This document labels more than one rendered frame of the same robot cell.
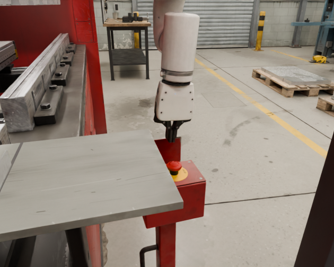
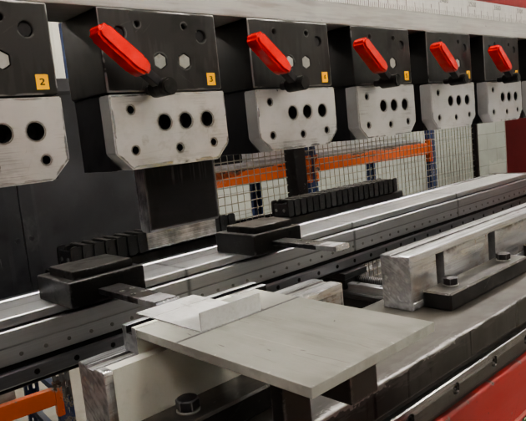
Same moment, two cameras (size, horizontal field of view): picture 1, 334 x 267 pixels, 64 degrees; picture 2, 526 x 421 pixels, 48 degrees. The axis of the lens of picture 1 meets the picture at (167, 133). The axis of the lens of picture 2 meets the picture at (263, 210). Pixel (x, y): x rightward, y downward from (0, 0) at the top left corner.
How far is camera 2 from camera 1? 0.40 m
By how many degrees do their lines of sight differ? 62
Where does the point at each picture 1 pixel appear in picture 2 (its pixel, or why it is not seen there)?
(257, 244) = not seen: outside the picture
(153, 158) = (368, 348)
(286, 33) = not seen: outside the picture
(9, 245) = (238, 397)
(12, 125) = (390, 296)
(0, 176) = (234, 312)
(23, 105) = (406, 270)
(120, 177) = (307, 349)
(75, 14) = not seen: outside the picture
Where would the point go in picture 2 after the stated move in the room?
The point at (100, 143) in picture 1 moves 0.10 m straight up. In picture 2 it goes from (353, 318) to (345, 223)
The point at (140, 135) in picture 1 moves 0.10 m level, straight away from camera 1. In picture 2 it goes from (408, 325) to (472, 300)
